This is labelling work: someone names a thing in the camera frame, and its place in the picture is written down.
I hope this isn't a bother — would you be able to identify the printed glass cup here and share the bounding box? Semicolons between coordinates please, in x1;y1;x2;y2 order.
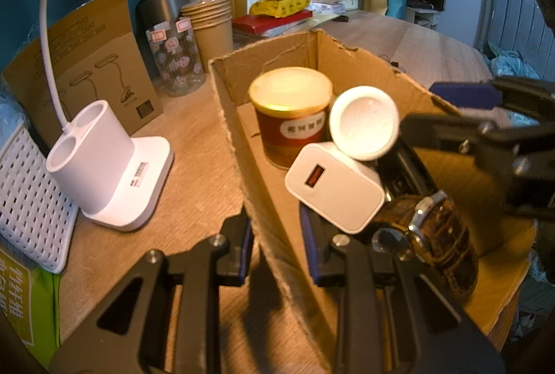
145;16;206;97

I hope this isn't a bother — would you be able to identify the grey padded headboard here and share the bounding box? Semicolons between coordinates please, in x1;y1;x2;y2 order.
473;0;549;76

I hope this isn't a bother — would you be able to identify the white plastic basket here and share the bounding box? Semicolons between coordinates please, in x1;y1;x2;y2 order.
0;124;79;274

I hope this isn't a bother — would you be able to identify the red book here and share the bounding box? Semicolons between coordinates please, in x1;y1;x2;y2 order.
231;9;314;37

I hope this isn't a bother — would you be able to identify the white computer desk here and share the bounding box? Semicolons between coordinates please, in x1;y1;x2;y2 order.
408;6;443;30

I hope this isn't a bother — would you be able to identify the white medicine bottle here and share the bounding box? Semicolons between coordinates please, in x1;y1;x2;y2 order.
328;86;400;161

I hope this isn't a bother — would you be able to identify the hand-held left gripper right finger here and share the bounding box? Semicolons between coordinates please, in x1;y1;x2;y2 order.
299;207;506;374

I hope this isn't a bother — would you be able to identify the brown leather wristwatch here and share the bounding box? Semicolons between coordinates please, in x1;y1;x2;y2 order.
370;190;480;299

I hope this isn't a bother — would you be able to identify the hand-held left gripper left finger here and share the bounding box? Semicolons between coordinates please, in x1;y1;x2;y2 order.
50;207;254;374

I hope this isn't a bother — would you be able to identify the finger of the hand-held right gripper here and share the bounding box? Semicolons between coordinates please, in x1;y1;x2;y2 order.
428;78;555;117
399;110;555;223

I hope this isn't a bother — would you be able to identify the yellow patterned pouch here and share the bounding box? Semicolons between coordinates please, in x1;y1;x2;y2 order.
249;0;310;18

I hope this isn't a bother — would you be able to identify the cardboard box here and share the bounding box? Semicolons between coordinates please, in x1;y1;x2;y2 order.
208;29;538;374

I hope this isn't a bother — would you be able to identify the brown cardboard lamp packaging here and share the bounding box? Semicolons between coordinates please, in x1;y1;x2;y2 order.
2;0;164;141

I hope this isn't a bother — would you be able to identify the white charger adapter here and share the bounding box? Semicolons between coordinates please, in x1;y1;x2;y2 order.
284;142;386;235

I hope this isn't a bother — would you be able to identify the stack of brown paper cups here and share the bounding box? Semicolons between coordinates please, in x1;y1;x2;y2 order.
180;0;235;63

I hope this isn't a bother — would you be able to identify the steel thermos flask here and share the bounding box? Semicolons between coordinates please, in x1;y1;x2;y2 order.
136;0;191;91

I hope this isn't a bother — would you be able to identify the white desk lamp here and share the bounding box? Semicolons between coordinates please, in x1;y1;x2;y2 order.
40;0;175;233

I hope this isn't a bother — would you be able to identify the black rectangular device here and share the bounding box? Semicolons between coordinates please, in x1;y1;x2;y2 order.
375;142;438;201

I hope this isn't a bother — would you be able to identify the green tissue pack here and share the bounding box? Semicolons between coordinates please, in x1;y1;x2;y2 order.
0;246;61;370

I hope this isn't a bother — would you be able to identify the red label tin can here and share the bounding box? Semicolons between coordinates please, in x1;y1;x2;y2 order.
248;68;334;170

